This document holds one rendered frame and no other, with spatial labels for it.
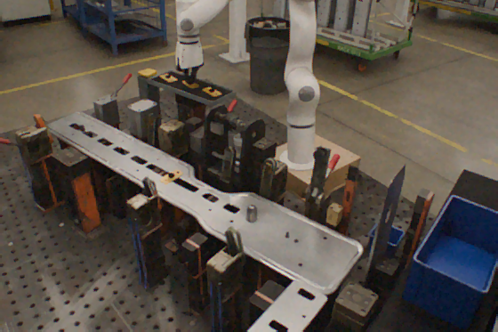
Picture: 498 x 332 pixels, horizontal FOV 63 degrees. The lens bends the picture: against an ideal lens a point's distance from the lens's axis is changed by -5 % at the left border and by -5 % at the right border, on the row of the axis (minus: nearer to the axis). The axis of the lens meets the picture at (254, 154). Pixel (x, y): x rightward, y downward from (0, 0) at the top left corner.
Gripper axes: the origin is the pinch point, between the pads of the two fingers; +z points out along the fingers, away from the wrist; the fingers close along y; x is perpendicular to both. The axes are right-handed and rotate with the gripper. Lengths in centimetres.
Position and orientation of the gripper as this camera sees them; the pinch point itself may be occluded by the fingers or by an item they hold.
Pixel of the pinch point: (190, 77)
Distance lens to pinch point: 174.9
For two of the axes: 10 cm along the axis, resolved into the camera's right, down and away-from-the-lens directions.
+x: 6.0, 4.3, -6.7
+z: -0.2, 8.5, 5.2
